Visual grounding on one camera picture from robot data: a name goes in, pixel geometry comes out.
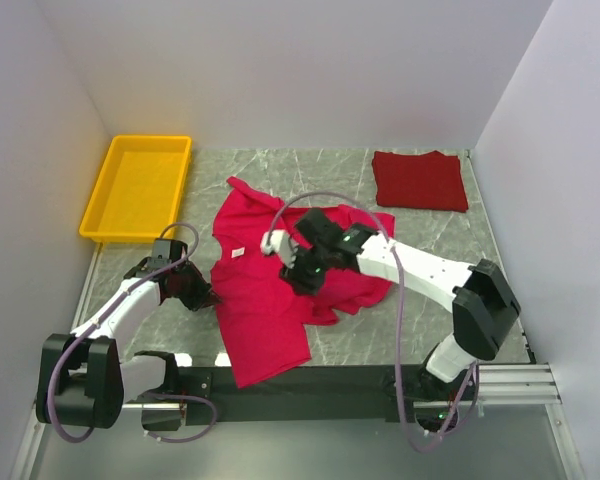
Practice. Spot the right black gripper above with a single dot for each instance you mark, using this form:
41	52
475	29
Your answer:
303	283

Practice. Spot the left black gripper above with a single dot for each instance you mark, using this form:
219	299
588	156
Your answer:
204	295

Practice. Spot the bright red t-shirt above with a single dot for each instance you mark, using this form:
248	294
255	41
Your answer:
261	320

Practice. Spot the yellow plastic tray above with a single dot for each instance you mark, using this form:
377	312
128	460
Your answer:
138	190

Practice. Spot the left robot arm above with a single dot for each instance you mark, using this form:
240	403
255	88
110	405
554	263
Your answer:
82	381

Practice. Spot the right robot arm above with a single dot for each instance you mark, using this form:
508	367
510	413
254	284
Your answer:
478	296

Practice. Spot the black base beam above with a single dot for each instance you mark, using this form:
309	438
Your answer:
302	393

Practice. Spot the folded dark red t-shirt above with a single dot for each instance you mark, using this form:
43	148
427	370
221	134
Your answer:
430	181

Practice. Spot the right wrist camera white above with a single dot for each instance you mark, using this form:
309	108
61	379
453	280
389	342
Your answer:
280	243

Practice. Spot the aluminium rail frame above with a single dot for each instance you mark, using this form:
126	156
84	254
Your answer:
513	384

